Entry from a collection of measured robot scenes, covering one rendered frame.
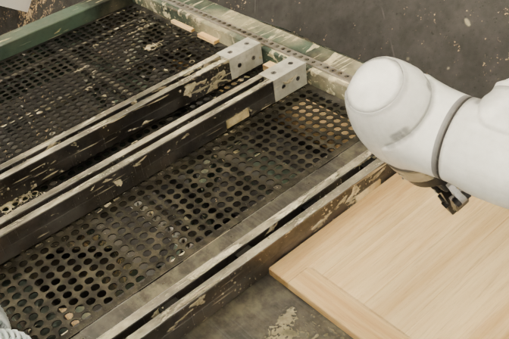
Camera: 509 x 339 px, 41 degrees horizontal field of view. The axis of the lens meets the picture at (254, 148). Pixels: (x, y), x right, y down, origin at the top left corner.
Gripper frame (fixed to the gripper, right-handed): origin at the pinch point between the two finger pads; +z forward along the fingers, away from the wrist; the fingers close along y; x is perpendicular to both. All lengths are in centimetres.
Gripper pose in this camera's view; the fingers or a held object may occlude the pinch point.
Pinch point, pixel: (451, 199)
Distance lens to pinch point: 112.7
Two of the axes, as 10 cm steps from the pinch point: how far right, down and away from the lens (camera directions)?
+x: 7.3, -6.8, -0.8
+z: 4.4, 3.7, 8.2
